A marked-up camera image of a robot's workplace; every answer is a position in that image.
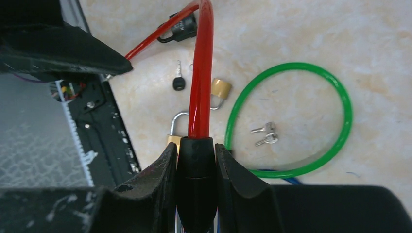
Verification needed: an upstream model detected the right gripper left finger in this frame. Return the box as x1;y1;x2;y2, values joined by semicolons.
0;143;177;233

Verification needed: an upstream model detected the small brass padlock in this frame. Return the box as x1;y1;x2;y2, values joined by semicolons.
210;78;232;110

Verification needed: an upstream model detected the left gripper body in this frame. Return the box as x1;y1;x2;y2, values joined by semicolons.
0;0;84;81

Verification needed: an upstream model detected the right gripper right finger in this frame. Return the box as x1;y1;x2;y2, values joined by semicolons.
215;144;412;233

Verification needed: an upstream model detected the red cable lock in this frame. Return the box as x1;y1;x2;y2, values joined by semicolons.
125;0;217;233

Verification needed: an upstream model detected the green lock key pair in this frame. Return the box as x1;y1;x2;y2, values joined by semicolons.
251;122;278;147

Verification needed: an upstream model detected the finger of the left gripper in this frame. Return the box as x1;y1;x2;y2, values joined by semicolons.
0;25;133;75

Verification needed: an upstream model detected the green cable lock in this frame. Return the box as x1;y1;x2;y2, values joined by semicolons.
224;62;353;179

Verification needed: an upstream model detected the black-headed key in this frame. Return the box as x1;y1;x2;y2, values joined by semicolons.
172;60;186;91

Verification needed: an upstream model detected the black cable lock head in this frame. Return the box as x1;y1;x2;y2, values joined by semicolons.
157;13;198;43

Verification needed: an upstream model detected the large brass padlock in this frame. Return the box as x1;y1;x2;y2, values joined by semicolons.
167;110;189;153

